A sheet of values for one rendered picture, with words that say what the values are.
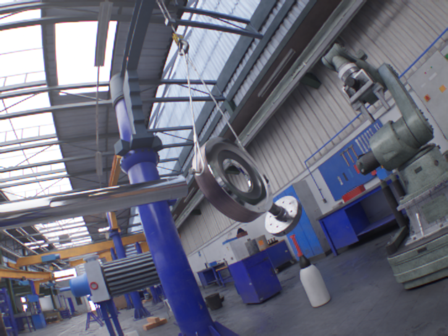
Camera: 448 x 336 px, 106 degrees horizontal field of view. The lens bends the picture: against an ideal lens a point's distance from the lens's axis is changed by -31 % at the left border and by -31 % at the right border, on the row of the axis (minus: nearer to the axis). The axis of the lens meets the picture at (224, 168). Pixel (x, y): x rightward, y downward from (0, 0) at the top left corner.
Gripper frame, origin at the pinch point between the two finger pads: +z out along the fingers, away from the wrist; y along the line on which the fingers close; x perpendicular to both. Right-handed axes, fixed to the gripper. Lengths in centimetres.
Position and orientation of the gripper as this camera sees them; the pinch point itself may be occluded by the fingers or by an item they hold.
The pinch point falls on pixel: (378, 112)
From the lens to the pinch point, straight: 175.0
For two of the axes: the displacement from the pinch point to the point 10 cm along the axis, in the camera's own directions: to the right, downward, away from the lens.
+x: -8.2, 1.2, -5.6
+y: -4.4, 5.0, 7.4
